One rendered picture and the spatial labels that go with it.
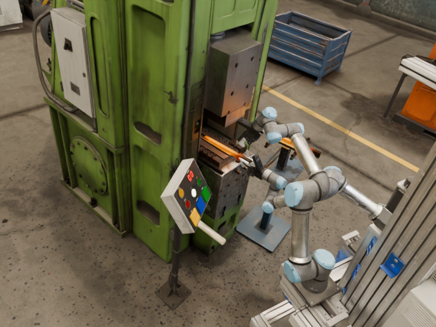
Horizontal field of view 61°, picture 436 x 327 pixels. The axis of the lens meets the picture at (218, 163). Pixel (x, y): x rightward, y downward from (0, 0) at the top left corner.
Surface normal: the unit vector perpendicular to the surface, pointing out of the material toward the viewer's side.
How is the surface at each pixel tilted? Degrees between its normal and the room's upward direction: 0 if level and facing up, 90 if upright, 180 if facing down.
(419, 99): 90
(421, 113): 90
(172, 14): 89
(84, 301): 0
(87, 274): 0
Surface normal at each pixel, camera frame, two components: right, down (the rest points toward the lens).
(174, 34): -0.65, 0.41
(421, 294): 0.11, -0.77
